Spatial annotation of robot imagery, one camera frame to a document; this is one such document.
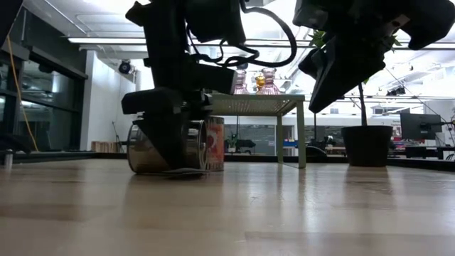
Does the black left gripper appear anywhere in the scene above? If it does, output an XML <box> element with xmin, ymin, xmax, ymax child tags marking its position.
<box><xmin>120</xmin><ymin>38</ymin><xmax>237</xmax><ymax>171</ymax></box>

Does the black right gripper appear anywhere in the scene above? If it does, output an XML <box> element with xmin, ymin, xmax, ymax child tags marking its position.
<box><xmin>293</xmin><ymin>0</ymin><xmax>410</xmax><ymax>114</ymax></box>

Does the candle tin cream label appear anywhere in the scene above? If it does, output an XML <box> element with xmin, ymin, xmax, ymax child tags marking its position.
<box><xmin>127</xmin><ymin>119</ymin><xmax>210</xmax><ymax>175</ymax></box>

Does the green leafy plant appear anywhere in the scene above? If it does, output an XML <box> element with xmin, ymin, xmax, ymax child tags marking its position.
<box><xmin>309</xmin><ymin>30</ymin><xmax>405</xmax><ymax>127</ymax></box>

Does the wooden crate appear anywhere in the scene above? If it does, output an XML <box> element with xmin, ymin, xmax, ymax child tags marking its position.
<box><xmin>91</xmin><ymin>141</ymin><xmax>122</xmax><ymax>154</ymax></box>

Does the green perforated metal shelf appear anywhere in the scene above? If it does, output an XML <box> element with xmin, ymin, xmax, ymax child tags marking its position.
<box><xmin>211</xmin><ymin>93</ymin><xmax>307</xmax><ymax>169</ymax></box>

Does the round black spotlight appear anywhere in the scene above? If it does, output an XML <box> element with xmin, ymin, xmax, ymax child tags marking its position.
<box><xmin>118</xmin><ymin>59</ymin><xmax>133</xmax><ymax>75</ymax></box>

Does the black plant pot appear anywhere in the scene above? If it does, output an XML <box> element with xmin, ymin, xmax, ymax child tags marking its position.
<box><xmin>341</xmin><ymin>124</ymin><xmax>394</xmax><ymax>168</ymax></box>

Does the black computer monitor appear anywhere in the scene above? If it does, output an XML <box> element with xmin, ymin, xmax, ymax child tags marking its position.
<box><xmin>400</xmin><ymin>112</ymin><xmax>444</xmax><ymax>142</ymax></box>

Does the ceiling light strip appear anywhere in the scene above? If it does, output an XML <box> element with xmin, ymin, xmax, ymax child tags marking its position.
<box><xmin>67</xmin><ymin>37</ymin><xmax>147</xmax><ymax>45</ymax></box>

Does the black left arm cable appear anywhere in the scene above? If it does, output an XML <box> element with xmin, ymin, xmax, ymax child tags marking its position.
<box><xmin>188</xmin><ymin>0</ymin><xmax>299</xmax><ymax>69</ymax></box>

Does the black aluminium rig frame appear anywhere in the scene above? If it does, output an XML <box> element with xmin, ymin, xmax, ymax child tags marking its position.
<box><xmin>0</xmin><ymin>151</ymin><xmax>455</xmax><ymax>172</ymax></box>

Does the yellow cable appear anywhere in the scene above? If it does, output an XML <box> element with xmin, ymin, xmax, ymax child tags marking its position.
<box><xmin>6</xmin><ymin>35</ymin><xmax>39</xmax><ymax>153</ymax></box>

